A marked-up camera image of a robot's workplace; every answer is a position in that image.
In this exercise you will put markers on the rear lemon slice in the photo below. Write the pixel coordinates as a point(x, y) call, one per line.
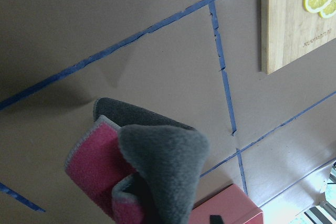
point(329, 11)

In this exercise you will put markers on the bamboo cutting board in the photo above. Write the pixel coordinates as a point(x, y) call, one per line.
point(289, 31)

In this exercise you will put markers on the pink plastic bin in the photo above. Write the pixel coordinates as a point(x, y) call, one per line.
point(232, 204)

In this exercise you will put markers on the grey and pink cloth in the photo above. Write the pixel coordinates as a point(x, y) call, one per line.
point(138, 166)

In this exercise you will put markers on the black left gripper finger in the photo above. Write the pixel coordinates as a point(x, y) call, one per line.
point(216, 219)

